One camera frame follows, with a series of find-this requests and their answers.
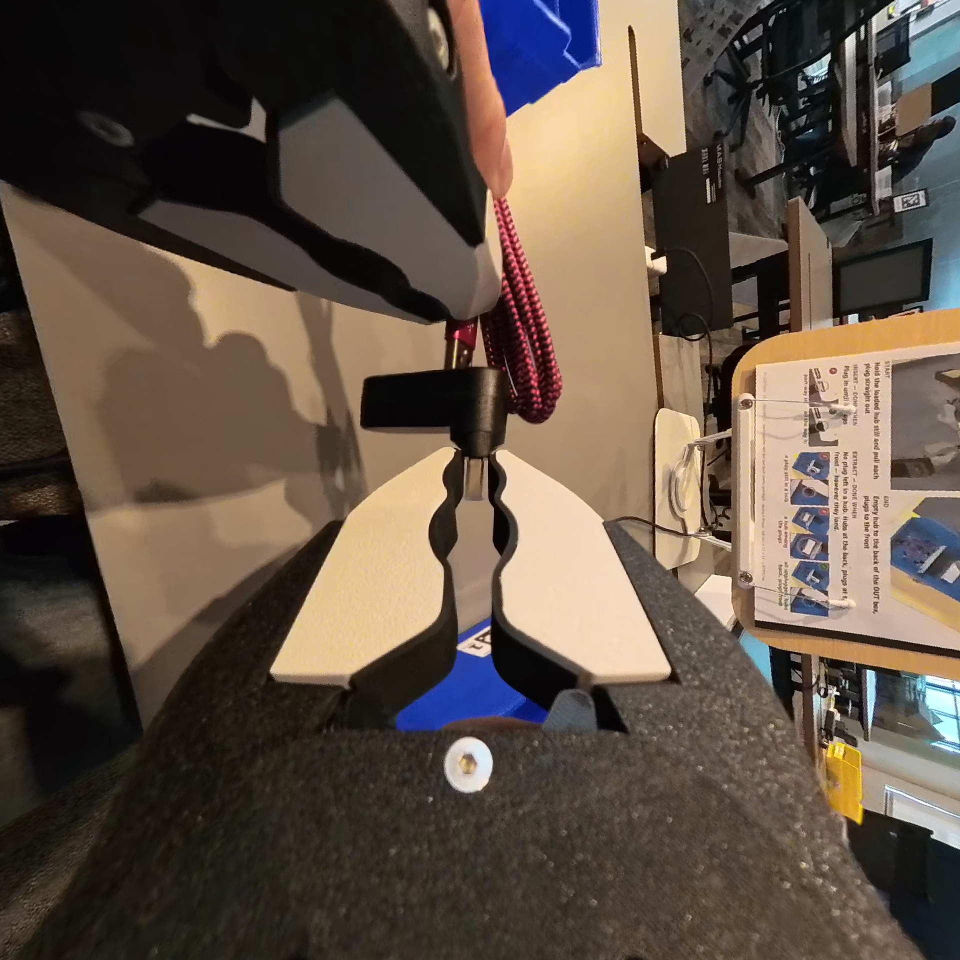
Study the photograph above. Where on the white power plug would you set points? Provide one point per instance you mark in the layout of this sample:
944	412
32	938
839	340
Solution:
658	264

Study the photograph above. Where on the black office chair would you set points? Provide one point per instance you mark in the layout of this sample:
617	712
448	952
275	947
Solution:
780	90

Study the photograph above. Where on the printed instruction sheet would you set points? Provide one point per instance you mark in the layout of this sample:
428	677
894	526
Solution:
862	540

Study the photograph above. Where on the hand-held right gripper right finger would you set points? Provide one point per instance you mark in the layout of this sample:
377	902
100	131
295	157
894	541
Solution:
585	592

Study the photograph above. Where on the black computer monitor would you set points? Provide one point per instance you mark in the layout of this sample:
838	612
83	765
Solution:
881	279

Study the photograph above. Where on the person's left hand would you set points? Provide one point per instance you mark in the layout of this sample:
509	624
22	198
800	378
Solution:
487	112

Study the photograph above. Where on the yellow plastic bin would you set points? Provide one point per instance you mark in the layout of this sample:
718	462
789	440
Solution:
844	780

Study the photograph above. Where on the black box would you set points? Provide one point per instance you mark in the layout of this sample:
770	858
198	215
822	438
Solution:
690	225

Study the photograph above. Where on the person's grey trousers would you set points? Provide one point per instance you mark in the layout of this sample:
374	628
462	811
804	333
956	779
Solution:
52	637

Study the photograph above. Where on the blue plastic bin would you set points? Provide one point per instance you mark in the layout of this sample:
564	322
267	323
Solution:
540	45
480	709

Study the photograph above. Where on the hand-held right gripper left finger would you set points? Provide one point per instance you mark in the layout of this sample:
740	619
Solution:
367	585

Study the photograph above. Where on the black usb hub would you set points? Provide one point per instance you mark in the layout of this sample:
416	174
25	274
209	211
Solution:
420	397

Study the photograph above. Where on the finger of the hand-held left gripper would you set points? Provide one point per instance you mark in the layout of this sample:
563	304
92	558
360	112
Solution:
247	232
352	172

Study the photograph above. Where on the white office table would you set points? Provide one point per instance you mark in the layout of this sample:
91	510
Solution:
806	262

